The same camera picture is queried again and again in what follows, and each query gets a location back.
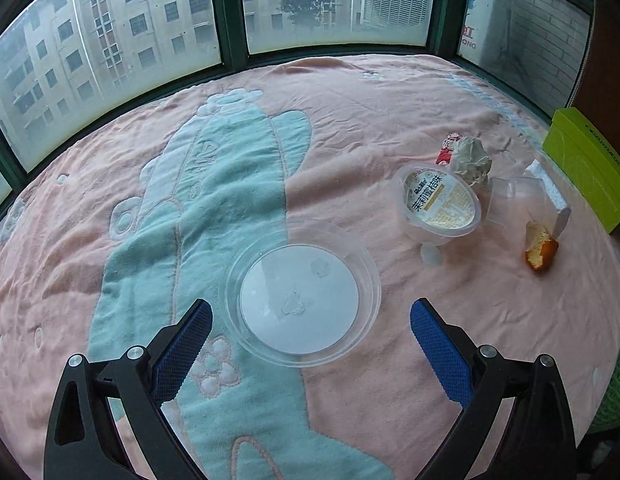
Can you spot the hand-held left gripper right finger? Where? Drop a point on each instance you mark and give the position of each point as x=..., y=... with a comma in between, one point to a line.
x=442, y=350

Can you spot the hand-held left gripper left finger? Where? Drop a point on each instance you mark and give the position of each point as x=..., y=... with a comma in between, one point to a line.
x=182, y=347

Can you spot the clear round plastic lid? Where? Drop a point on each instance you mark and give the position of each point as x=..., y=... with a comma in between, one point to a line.
x=300, y=305

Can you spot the orange cake piece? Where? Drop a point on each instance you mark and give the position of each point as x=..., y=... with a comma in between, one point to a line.
x=540, y=250

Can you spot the pudding cup with label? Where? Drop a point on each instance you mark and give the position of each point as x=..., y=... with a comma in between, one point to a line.
x=440, y=200

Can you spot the clear plastic cup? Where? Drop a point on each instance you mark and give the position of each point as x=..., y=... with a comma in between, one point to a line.
x=515, y=200

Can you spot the green perforated plastic basket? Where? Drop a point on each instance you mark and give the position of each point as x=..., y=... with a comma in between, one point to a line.
x=617, y=395

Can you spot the paper ball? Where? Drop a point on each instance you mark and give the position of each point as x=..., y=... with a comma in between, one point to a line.
x=472, y=160

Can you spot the red and white wrapper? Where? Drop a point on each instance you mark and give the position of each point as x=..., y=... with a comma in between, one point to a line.
x=447, y=147

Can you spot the pink printed blanket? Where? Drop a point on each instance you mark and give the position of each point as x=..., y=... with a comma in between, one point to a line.
x=115, y=310

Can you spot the green cardboard box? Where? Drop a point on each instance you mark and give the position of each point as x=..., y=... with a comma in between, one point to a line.
x=590, y=170

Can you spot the beige apartment building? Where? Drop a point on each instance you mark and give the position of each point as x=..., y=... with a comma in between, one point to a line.
x=115, y=35

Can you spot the dark green window frame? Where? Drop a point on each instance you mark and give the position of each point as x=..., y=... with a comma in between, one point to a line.
x=232, y=10

